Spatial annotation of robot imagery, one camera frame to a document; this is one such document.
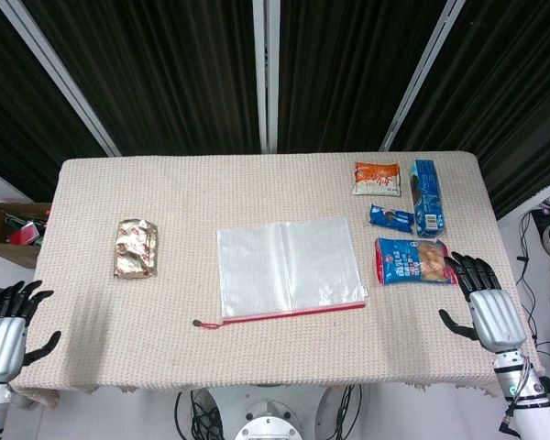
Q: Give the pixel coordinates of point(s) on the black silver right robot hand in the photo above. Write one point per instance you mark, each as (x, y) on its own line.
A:
(495, 321)

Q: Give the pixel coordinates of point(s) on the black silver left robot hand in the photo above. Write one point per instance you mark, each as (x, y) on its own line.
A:
(2, 341)

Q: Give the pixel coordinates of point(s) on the clear zipper pouch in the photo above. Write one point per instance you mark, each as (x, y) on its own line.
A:
(289, 266)

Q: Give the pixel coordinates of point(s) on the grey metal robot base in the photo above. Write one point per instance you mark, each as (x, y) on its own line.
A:
(268, 417)

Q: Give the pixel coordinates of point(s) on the blue biscuit packet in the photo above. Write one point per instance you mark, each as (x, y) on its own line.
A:
(414, 261)

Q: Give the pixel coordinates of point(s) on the brown cardboard box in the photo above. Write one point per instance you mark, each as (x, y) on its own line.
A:
(14, 254)

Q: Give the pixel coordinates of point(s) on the long blue cookie box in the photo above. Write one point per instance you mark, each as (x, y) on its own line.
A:
(427, 197)

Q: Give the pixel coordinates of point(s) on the small blue cookie packet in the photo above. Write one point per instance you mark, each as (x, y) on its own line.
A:
(392, 218)

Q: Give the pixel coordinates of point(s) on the gold foil snack packet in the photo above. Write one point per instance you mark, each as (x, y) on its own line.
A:
(136, 249)

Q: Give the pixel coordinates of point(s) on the orange white snack packet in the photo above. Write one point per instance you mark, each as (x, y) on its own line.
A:
(377, 179)

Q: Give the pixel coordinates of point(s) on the beige waffle tablecloth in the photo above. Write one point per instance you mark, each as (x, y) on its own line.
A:
(211, 192)

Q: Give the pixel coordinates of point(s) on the white frame post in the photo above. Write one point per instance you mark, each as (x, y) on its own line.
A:
(421, 78)
(59, 78)
(266, 78)

